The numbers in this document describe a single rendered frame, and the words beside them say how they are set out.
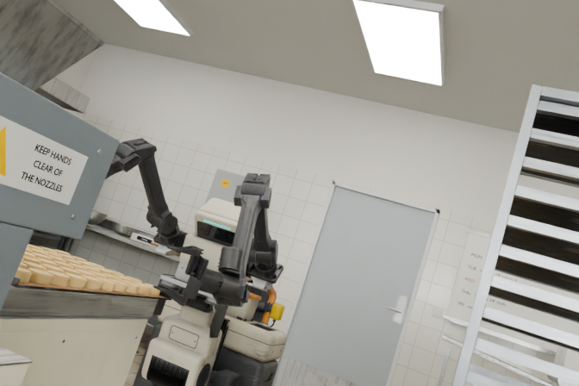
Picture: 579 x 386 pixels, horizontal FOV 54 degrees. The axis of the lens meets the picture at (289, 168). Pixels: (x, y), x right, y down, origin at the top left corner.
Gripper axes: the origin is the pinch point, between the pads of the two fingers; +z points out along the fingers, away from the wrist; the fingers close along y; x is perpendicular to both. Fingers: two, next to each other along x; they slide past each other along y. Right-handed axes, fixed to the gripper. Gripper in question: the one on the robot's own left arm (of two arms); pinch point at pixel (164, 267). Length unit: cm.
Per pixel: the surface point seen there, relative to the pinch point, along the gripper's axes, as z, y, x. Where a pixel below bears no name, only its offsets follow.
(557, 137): -90, -69, -25
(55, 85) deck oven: 22, -89, 394
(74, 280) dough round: 20.6, 6.7, -10.9
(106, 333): 7.0, 18.5, 2.4
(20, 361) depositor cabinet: 30, 14, -48
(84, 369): 9.7, 26.5, -0.5
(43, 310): 24.7, 13.3, -14.3
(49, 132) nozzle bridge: 38, -17, -57
